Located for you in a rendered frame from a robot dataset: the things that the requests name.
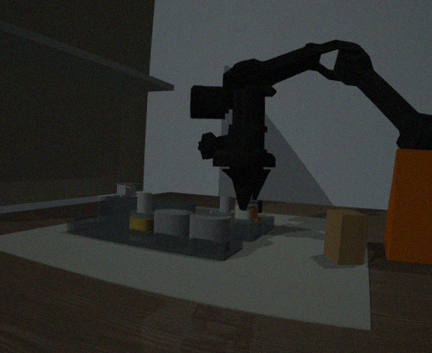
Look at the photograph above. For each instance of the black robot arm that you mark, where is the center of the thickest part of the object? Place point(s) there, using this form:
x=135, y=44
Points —
x=247, y=83

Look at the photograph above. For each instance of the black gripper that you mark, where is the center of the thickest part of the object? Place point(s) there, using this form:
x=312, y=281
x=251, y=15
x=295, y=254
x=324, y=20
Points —
x=246, y=159

